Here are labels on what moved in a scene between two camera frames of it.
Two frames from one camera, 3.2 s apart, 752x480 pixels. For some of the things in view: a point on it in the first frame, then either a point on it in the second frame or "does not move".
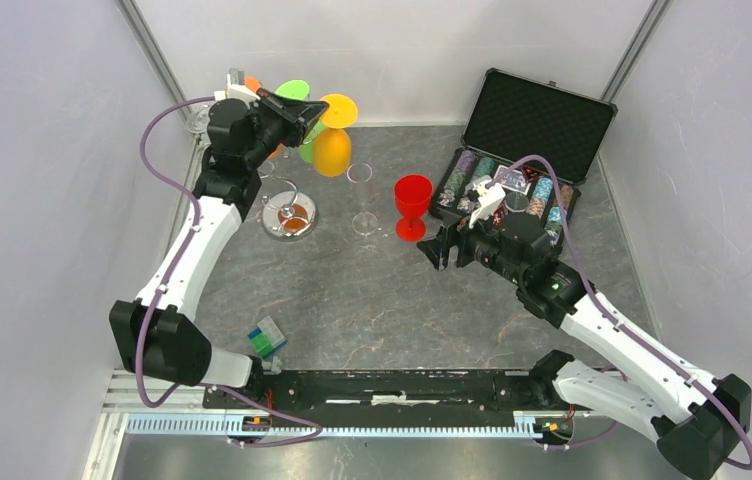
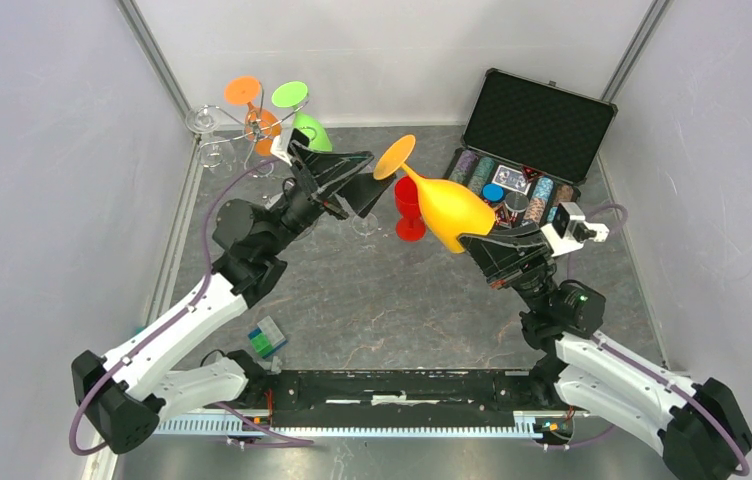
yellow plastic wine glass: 332,151 -> 450,209
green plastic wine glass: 300,90 does not move
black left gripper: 297,403 does not move
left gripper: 297,116 -> 326,169
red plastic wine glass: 413,194 does not move
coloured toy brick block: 267,338 does not move
